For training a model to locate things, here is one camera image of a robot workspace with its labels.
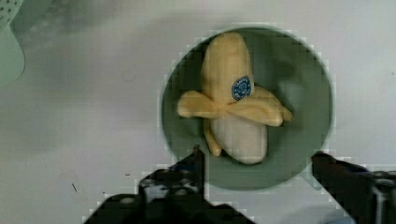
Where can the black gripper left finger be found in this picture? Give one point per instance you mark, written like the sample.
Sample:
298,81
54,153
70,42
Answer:
173,195

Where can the yellow plush peeled banana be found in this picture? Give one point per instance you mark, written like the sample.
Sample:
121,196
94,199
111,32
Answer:
236,112

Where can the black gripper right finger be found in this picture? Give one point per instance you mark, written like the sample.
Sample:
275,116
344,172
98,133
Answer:
367,196

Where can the green mug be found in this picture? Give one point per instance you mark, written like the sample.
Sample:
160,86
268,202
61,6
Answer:
287,67

